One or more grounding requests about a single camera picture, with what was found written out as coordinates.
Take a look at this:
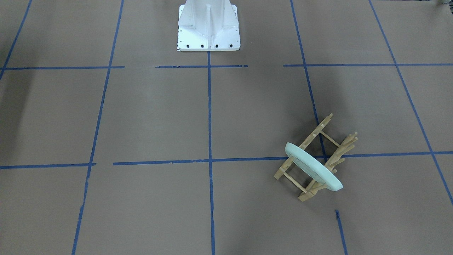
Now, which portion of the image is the mint green plate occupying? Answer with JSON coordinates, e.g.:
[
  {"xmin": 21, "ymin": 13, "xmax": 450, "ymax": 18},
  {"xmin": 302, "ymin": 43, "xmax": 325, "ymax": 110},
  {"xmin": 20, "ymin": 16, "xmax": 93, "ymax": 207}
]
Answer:
[{"xmin": 285, "ymin": 143, "xmax": 343, "ymax": 192}]

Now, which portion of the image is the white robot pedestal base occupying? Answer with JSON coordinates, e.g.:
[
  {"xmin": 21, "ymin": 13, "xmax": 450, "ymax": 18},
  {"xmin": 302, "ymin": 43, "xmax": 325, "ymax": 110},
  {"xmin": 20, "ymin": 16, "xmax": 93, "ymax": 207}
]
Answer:
[{"xmin": 177, "ymin": 0, "xmax": 241, "ymax": 52}]

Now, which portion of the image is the wooden dish rack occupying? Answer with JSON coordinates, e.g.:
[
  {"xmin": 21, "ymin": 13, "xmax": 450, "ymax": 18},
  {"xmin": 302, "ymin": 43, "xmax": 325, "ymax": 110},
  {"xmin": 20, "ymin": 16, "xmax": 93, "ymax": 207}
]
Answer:
[{"xmin": 274, "ymin": 114, "xmax": 358, "ymax": 202}]

